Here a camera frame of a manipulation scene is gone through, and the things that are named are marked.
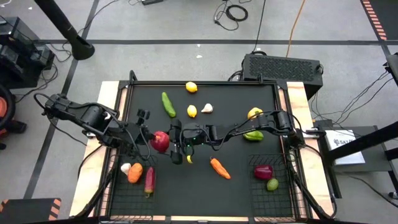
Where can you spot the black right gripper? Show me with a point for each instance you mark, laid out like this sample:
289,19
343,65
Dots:
192,132

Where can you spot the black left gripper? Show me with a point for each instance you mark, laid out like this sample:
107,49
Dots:
138,135

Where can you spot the red apple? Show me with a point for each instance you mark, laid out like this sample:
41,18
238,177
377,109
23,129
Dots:
161,142

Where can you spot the yellow lemon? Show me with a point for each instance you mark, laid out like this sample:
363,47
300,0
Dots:
191,87
191,111

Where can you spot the green cucumber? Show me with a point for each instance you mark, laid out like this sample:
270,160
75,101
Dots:
168,104

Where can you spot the orange sweet potato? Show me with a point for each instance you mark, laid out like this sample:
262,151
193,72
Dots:
135,173

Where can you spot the white garlic bulb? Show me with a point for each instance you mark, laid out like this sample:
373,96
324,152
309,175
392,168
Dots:
125,168
207,108

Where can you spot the red chili pepper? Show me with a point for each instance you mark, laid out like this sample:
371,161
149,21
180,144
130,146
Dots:
149,180

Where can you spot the long orange pepper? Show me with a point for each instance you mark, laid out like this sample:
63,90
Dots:
220,168

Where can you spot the green bell pepper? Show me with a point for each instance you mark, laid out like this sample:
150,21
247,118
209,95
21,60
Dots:
254,136

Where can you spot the yellow bell pepper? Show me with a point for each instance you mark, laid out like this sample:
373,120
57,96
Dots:
253,113

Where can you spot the green lime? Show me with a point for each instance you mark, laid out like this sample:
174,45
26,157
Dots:
272,184

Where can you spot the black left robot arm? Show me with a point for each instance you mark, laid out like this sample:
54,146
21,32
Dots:
93,116

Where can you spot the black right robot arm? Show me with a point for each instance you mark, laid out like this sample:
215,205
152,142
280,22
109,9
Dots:
264,123

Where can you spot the wooden table board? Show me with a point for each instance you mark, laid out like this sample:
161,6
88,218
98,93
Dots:
297,93
107,93

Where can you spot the black pole with base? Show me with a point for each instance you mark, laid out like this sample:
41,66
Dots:
79,48

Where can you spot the black computer case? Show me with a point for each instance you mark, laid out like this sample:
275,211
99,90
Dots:
280,70

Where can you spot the black power strip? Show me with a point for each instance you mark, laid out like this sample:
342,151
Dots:
152,2

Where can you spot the hazard-striped floor mat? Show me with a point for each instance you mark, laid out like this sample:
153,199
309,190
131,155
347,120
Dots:
388,15
25,213

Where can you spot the black equipment rack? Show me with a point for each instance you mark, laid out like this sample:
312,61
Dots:
18,59

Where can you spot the white printed box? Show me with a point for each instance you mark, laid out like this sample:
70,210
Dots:
345,152

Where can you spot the black diagonal beam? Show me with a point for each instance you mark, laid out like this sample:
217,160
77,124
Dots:
363,141

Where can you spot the black side table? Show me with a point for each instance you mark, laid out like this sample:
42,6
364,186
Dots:
373,161

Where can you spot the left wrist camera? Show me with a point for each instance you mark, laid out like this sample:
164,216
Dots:
143,115

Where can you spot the black table frame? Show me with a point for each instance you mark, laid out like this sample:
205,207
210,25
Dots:
202,82

